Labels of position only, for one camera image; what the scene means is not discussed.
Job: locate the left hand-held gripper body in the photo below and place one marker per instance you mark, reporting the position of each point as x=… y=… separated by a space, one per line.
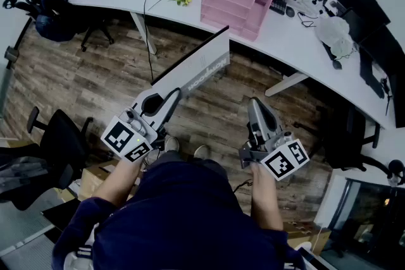
x=121 y=137

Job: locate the small black keyboard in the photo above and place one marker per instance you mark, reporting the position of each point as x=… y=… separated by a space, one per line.
x=278 y=3

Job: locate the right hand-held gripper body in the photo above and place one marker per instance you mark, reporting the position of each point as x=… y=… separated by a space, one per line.
x=283 y=161

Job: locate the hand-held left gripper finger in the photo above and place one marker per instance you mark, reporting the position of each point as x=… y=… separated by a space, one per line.
x=139 y=106
x=171 y=104

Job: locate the black office chair with jacket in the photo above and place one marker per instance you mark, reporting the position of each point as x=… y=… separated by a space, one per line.
x=57 y=22

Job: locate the person's navy shirt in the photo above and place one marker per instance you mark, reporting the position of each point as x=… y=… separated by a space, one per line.
x=190 y=218

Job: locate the round black mouse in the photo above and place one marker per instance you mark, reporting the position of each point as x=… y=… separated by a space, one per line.
x=290 y=11

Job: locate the person's left forearm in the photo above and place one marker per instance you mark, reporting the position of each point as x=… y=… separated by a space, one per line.
x=118 y=180

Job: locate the person's shoe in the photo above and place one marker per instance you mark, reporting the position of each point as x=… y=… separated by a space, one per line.
x=171 y=143
x=202 y=151

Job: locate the person's right shoe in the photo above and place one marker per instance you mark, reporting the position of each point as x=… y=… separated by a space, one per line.
x=202 y=151

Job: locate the white plastic bag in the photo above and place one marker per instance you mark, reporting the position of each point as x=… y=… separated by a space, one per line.
x=335 y=34

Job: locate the person's left shoe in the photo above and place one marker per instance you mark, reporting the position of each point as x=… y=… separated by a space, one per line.
x=171 y=143

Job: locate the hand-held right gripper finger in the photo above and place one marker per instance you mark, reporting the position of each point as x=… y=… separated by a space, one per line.
x=269 y=120
x=253 y=117

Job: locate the person's right forearm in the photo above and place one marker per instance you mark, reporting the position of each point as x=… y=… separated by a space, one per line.
x=267 y=199

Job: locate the cardboard box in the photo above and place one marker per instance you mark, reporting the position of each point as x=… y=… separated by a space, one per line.
x=98 y=174
x=303 y=235

